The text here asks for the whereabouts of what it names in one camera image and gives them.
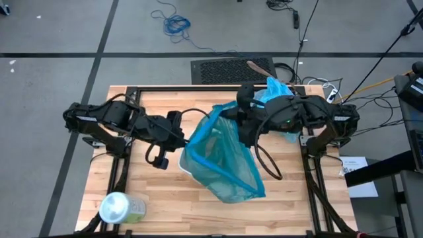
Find thin brown strip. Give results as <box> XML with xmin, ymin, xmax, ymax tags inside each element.
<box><xmin>246</xmin><ymin>60</ymin><xmax>299</xmax><ymax>93</ymax></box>

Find wipes canister with green label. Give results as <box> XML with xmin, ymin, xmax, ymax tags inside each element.
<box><xmin>98</xmin><ymin>191</ymin><xmax>147</xmax><ymax>225</ymax></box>

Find black stand pole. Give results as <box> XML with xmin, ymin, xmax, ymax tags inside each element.
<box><xmin>345</xmin><ymin>8</ymin><xmax>423</xmax><ymax>100</ymax></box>

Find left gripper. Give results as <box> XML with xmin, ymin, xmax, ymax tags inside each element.
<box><xmin>142</xmin><ymin>111</ymin><xmax>191</xmax><ymax>151</ymax></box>

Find white plastic trash bin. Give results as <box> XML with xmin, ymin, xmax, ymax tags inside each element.
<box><xmin>179</xmin><ymin>158</ymin><xmax>199</xmax><ymax>181</ymax></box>

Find blue coiled cable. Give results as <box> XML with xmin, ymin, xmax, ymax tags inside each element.
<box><xmin>151</xmin><ymin>0</ymin><xmax>254</xmax><ymax>58</ymax></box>

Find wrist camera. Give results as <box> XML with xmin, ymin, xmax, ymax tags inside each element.
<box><xmin>237</xmin><ymin>84</ymin><xmax>256</xmax><ymax>110</ymax></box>
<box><xmin>153</xmin><ymin>157</ymin><xmax>170</xmax><ymax>171</ymax></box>

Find long black floor cable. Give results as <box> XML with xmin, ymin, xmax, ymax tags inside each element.
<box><xmin>295</xmin><ymin>0</ymin><xmax>321</xmax><ymax>76</ymax></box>

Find black beam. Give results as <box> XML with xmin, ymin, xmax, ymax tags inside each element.
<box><xmin>344</xmin><ymin>150</ymin><xmax>423</xmax><ymax>188</ymax></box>

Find black aluminium table frame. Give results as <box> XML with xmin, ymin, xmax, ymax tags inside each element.
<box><xmin>75</xmin><ymin>85</ymin><xmax>358</xmax><ymax>238</ymax></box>

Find white printed paper sheet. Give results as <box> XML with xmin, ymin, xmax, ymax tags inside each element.
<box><xmin>338</xmin><ymin>156</ymin><xmax>379</xmax><ymax>198</ymax></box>

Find black coiled cable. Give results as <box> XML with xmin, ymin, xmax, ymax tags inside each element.
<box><xmin>274</xmin><ymin>61</ymin><xmax>298</xmax><ymax>85</ymax></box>

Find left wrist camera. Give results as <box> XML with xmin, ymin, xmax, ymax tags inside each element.
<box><xmin>153</xmin><ymin>157</ymin><xmax>170</xmax><ymax>171</ymax></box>

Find teal trash bag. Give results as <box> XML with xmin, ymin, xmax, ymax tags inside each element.
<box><xmin>179</xmin><ymin>100</ymin><xmax>267</xmax><ymax>204</ymax></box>

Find black perforated floor panel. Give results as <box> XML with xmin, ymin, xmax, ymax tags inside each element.
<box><xmin>190</xmin><ymin>56</ymin><xmax>279</xmax><ymax>85</ymax></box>

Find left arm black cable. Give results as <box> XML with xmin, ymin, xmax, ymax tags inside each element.
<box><xmin>145</xmin><ymin>108</ymin><xmax>210</xmax><ymax>166</ymax></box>

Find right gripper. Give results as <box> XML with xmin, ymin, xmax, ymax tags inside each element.
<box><xmin>220</xmin><ymin>99</ymin><xmax>303</xmax><ymax>148</ymax></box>

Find black device with labels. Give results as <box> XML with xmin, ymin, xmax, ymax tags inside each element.
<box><xmin>397</xmin><ymin>61</ymin><xmax>423</xmax><ymax>113</ymax></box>

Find black cable bundle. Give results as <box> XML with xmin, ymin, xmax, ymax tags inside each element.
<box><xmin>266</xmin><ymin>0</ymin><xmax>295</xmax><ymax>11</ymax></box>

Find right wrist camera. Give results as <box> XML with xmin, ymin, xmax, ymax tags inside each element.
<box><xmin>237</xmin><ymin>84</ymin><xmax>256</xmax><ymax>110</ymax></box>

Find light blue trash bag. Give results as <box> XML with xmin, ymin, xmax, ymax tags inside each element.
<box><xmin>254</xmin><ymin>76</ymin><xmax>301</xmax><ymax>143</ymax></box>

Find grey cart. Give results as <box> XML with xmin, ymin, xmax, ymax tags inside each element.
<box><xmin>393</xmin><ymin>74</ymin><xmax>423</xmax><ymax>238</ymax></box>

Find tangled black cables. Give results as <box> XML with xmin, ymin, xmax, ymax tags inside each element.
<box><xmin>343</xmin><ymin>86</ymin><xmax>406</xmax><ymax>138</ymax></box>

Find white cable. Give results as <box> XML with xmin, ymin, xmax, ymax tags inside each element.
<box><xmin>305</xmin><ymin>77</ymin><xmax>333</xmax><ymax>89</ymax></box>

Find yellow cable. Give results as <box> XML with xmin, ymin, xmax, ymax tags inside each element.
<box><xmin>340</xmin><ymin>69</ymin><xmax>414</xmax><ymax>100</ymax></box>

